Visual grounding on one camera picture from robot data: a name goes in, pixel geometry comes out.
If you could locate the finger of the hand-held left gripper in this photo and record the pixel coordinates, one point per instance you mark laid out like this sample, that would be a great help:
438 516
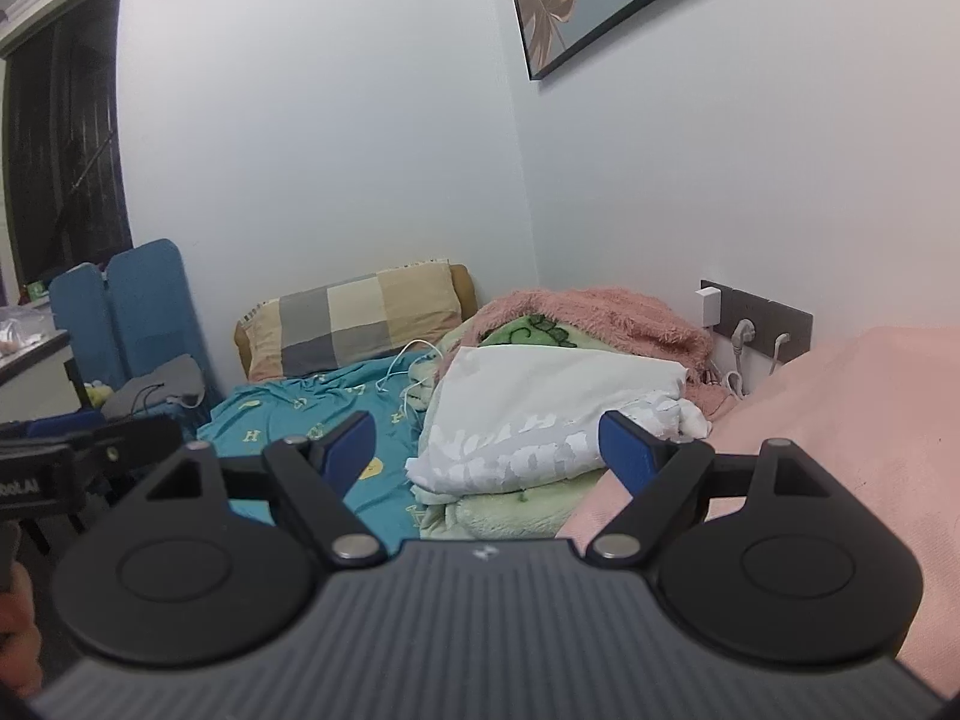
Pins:
135 442

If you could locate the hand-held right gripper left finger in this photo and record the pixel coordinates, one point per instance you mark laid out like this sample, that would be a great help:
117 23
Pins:
352 450

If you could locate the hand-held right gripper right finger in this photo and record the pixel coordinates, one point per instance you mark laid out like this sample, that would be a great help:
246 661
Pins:
622 451

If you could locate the white t-shirt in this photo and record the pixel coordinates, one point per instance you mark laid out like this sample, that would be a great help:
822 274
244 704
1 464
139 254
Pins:
555 420

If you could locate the person's left hand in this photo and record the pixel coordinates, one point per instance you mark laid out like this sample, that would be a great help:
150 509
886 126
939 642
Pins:
16 637

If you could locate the grey cloth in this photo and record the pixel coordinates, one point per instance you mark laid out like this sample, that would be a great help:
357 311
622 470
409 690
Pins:
157 386

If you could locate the yellow-green plush toy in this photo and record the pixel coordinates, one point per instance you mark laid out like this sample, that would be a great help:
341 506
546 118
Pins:
97 393

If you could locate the teal printed bedsheet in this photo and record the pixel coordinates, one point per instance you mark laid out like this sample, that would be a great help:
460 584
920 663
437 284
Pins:
300 412

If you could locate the checkered pillow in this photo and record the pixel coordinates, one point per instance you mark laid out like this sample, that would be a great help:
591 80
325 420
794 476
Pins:
352 322

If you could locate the pink fluffy blanket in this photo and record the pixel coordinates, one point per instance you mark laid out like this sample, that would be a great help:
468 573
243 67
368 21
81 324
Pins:
615 322

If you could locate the green printed fleece blanket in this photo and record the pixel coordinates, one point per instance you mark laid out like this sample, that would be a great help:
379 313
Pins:
502 502

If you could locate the blue folding chair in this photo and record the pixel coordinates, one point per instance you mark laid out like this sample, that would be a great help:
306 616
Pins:
135 307

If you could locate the clear plastic bag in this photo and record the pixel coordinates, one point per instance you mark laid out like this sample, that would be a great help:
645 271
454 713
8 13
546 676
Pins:
19 330

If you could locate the white charger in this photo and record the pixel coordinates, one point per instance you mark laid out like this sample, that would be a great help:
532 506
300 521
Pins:
709 309

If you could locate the white power plug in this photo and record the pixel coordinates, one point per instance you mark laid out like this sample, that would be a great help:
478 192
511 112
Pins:
742 333
781 346

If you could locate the small green box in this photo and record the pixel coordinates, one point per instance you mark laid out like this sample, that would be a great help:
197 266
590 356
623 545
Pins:
37 291

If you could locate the peach pink blanket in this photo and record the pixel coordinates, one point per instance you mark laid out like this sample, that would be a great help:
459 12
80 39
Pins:
840 450

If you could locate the dark door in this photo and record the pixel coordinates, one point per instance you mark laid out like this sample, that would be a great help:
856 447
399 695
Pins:
67 135

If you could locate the white desk with black frame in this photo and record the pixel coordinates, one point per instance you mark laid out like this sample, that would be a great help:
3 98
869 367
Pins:
30 367

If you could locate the grey wall socket panel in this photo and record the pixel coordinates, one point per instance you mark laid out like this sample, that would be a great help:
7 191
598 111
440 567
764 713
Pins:
780 319

